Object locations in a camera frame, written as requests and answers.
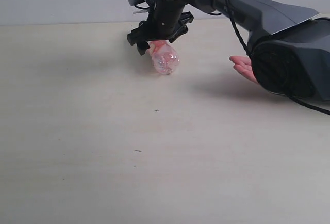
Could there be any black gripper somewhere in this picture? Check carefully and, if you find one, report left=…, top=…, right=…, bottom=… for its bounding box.
left=127, top=0, right=195, bottom=56

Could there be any pink white bottle black cap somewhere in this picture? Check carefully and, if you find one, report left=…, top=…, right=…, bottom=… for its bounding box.
left=148, top=40, right=180, bottom=75

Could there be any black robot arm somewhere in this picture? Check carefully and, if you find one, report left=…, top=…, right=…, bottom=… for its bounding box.
left=127, top=0, right=329, bottom=102

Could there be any open human hand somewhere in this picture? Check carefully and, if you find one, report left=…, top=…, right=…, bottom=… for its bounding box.
left=229, top=56, right=259, bottom=84

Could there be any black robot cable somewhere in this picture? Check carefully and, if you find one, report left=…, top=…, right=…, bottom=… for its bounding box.
left=208, top=0, right=330, bottom=115

